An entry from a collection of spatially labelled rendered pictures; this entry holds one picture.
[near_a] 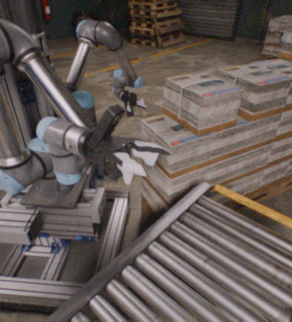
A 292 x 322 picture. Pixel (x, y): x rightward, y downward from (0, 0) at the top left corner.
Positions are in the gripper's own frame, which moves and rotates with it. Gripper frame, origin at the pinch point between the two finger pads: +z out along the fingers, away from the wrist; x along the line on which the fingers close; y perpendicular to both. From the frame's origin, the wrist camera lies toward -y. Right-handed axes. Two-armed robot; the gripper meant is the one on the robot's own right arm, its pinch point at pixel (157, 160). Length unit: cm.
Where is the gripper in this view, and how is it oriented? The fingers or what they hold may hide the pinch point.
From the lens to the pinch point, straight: 58.0
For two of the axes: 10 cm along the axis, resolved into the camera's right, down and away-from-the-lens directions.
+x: -5.1, 4.0, -7.6
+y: -0.7, 8.6, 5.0
